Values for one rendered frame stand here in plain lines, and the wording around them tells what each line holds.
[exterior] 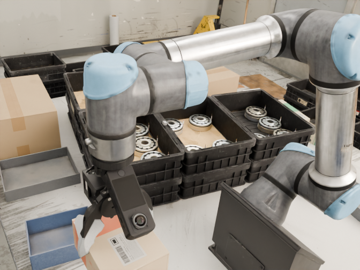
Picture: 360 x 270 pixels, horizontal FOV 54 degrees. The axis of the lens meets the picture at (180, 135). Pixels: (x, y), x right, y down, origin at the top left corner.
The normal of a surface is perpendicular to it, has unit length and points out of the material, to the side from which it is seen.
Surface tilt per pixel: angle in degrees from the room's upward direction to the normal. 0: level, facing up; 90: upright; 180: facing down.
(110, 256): 0
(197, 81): 58
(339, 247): 0
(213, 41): 40
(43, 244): 0
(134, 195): 32
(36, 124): 90
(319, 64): 105
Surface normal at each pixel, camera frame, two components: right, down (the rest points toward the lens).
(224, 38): 0.32, -0.32
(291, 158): -0.54, -0.49
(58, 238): 0.08, -0.84
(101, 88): -0.18, 0.47
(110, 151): 0.05, 0.53
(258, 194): -0.31, -0.62
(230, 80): 0.57, 0.48
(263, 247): -0.80, 0.25
